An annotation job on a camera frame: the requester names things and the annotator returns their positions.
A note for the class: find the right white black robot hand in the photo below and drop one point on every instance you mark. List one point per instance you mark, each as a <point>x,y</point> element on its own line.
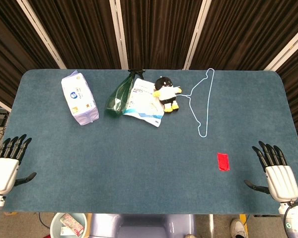
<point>281,179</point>

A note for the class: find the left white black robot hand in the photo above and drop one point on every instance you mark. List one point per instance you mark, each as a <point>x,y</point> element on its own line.
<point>2,174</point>

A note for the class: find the lavender robot base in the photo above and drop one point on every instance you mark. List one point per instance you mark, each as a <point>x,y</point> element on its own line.
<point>149,226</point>

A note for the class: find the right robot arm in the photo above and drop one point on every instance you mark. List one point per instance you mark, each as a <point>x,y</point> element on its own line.
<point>294,218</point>

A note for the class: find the red rectangular card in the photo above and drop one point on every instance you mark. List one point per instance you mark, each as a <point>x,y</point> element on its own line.
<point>223,161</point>

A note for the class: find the white shoe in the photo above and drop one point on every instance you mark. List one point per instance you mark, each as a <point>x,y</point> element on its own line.
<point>238,228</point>

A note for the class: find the white bucket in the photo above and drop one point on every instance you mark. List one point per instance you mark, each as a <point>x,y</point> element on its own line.
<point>64,225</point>

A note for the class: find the patterned box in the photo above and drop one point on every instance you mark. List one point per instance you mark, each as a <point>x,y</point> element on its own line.
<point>72,224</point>

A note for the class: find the white tissue pack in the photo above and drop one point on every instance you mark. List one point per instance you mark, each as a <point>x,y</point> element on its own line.
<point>79,99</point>

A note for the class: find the blue felt table mat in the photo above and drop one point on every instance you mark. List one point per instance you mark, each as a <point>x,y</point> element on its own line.
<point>144,153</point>

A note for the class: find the green spray bottle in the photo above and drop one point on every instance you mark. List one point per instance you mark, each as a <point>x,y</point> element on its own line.
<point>119,96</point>

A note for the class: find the black white penguin plush toy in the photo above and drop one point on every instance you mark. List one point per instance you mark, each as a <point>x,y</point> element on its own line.
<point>167,94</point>

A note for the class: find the white KF95 mask package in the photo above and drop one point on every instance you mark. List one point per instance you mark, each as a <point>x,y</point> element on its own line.
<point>145,104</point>

